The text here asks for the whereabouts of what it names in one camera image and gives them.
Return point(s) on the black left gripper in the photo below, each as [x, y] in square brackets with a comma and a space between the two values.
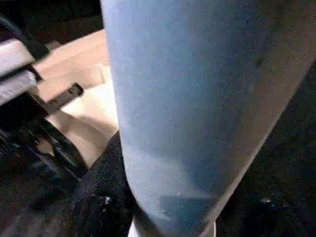
[29, 111]

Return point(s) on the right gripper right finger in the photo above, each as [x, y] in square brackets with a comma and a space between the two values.
[266, 205]

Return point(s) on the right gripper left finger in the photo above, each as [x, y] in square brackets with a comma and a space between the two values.
[103, 192]

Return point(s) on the white plastic table top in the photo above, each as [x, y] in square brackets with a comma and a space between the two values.
[81, 66]

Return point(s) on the white plastic table leg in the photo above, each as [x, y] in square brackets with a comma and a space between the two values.
[185, 98]

